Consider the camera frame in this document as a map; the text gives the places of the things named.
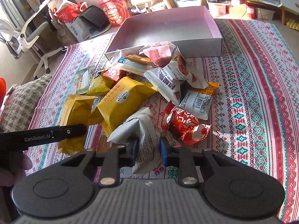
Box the patterned woven tablecloth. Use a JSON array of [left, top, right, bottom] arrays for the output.
[[27, 19, 298, 223]]

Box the clear pink snack bag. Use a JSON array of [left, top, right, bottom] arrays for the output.
[[139, 41, 177, 67]]

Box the grey knitted cushion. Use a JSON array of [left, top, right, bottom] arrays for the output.
[[1, 74, 52, 133]]

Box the red orange snack packet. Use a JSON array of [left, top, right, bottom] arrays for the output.
[[161, 102, 211, 146]]

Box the white blue-text snack bag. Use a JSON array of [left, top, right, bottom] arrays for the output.
[[143, 55, 208, 106]]

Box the large yellow snack bag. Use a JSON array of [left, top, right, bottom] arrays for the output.
[[88, 76, 158, 136]]

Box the red plastic bag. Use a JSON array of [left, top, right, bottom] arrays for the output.
[[54, 2, 88, 23]]

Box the clear blue wafer packet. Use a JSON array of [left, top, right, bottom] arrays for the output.
[[117, 58, 153, 76]]

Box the gold snack bar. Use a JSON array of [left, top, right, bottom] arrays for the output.
[[125, 55, 153, 65]]

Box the small yellow chip bag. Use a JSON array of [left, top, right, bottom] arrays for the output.
[[86, 72, 114, 96]]

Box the red white snack packet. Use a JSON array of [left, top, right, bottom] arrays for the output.
[[103, 62, 128, 82]]

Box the red round tin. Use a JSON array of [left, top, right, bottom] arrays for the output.
[[98, 0, 131, 27]]

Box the white office chair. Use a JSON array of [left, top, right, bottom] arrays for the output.
[[1, 1, 66, 79]]

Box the cream green snack packet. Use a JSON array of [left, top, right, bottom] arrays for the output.
[[76, 66, 95, 95]]

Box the white barcode snack packet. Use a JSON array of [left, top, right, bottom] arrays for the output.
[[179, 82, 221, 120]]

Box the left hand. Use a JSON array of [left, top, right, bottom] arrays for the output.
[[1, 152, 33, 187]]

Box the grey white snack packet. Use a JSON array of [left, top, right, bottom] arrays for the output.
[[107, 107, 161, 177]]

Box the white cardboard box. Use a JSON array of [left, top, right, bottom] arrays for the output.
[[105, 6, 223, 59]]

